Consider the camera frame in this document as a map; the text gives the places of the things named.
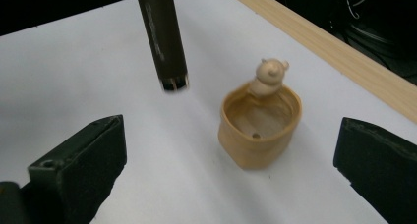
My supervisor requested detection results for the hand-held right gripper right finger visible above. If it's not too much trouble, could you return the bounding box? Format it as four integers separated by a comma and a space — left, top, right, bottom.
332, 116, 417, 224

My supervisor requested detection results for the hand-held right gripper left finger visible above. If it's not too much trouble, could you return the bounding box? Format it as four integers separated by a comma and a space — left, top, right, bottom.
27, 114, 128, 224

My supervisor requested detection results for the tan cup with bear figure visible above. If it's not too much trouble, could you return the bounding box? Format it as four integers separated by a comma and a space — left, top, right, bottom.
217, 58, 303, 171

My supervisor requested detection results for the white table cover sheet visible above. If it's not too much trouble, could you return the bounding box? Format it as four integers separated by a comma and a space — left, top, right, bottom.
0, 0, 417, 224

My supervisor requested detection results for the wooden table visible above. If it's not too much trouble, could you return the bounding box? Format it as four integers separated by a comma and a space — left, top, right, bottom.
221, 0, 417, 124

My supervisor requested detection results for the bundle of floor cables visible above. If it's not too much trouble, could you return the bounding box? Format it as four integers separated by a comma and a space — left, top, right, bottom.
328, 0, 417, 84

